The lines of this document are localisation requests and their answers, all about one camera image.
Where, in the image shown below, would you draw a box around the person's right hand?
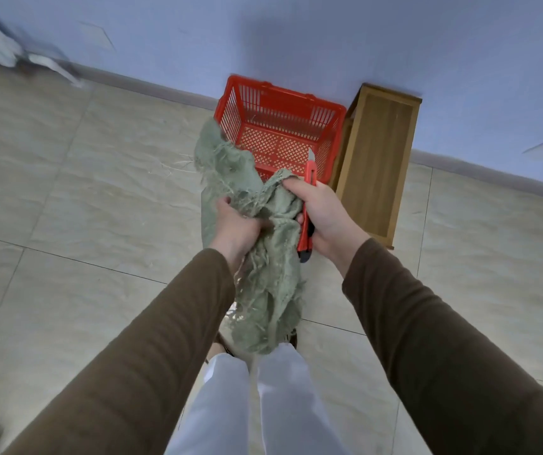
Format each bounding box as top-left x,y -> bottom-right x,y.
282,177 -> 371,278

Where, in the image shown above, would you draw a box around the person's left hand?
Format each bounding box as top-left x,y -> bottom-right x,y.
209,196 -> 275,276

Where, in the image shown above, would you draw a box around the green frayed cloth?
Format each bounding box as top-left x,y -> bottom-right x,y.
194,117 -> 306,355

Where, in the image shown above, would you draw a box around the red utility knife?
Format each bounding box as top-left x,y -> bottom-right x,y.
297,148 -> 318,264

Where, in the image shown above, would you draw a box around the person's right forearm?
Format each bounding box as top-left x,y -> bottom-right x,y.
341,238 -> 543,455

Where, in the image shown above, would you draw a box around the person's left forearm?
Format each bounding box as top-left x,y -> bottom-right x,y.
1,247 -> 237,455

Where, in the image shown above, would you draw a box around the red plastic basket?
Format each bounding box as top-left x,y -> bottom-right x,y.
214,75 -> 347,186

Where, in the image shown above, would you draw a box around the person's left shoe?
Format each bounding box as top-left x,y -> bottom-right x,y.
204,303 -> 239,365

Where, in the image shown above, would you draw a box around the wooden stool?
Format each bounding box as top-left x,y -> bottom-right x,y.
329,83 -> 423,250

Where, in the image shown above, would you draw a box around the person's white trousers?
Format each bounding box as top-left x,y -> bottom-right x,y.
164,343 -> 348,455

